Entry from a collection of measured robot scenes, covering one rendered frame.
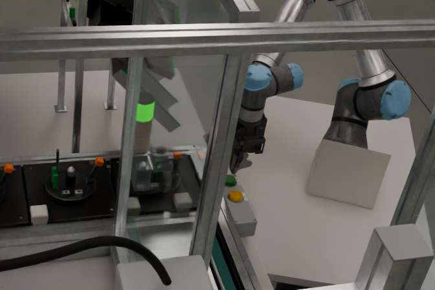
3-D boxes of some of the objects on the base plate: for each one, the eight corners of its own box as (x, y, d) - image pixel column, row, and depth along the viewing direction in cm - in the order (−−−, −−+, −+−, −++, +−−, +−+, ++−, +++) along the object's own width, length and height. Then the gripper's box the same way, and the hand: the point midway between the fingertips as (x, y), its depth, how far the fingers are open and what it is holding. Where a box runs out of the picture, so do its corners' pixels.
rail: (197, 167, 262) (201, 142, 255) (292, 406, 196) (301, 379, 189) (180, 169, 260) (184, 142, 254) (271, 410, 194) (279, 383, 187)
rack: (114, 103, 283) (133, -120, 236) (135, 170, 256) (161, -66, 209) (54, 105, 277) (60, -123, 230) (68, 175, 250) (79, -67, 202)
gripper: (270, 124, 227) (257, 181, 240) (260, 105, 234) (248, 162, 247) (241, 126, 225) (230, 184, 237) (232, 107, 231) (221, 164, 244)
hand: (230, 169), depth 240 cm, fingers closed
